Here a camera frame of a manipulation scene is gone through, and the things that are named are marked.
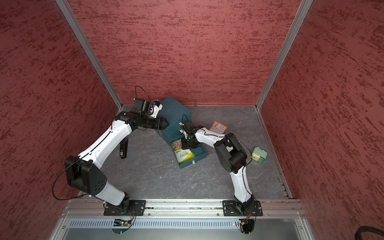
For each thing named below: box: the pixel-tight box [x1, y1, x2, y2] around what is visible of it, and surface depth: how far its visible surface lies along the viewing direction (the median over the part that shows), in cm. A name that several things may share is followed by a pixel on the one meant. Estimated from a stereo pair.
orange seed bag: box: [209, 120, 229, 135], surface depth 109 cm
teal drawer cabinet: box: [159, 96, 208, 169], surface depth 92 cm
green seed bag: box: [171, 139, 196, 165], surface depth 94 cm
